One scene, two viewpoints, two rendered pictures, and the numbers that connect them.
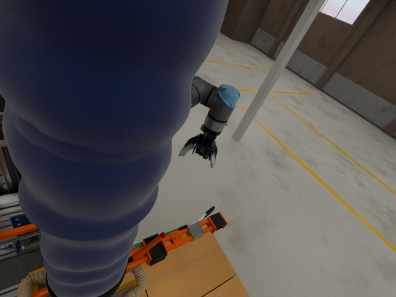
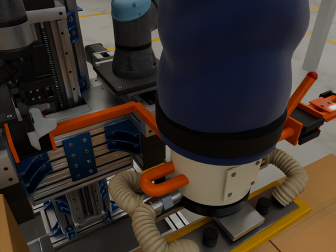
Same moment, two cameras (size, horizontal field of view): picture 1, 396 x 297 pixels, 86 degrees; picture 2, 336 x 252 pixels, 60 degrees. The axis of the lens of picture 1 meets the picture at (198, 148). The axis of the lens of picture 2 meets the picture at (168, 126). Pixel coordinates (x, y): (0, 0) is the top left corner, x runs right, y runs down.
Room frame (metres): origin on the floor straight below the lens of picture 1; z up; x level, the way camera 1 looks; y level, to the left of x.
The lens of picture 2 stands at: (-0.21, 0.11, 1.45)
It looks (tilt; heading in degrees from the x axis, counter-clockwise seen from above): 35 degrees down; 17
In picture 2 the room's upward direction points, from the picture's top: straight up
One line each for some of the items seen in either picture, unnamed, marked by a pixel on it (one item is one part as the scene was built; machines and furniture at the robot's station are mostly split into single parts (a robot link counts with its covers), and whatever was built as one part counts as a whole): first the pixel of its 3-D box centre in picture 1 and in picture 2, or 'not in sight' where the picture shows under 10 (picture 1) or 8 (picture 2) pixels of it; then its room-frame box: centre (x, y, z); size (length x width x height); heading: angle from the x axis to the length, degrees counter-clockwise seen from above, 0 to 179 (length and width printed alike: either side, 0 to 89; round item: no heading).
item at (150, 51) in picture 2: not in sight; (134, 55); (0.63, 0.48, 1.09); 0.15 x 0.15 x 0.10
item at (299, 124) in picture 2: (154, 249); (295, 121); (0.43, -0.01, 1.05); 0.10 x 0.08 x 0.06; 48
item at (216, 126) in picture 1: (215, 122); not in sight; (0.67, -0.02, 1.59); 0.08 x 0.08 x 0.05
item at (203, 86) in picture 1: (196, 91); not in sight; (0.67, 0.09, 1.67); 0.11 x 0.11 x 0.08; 79
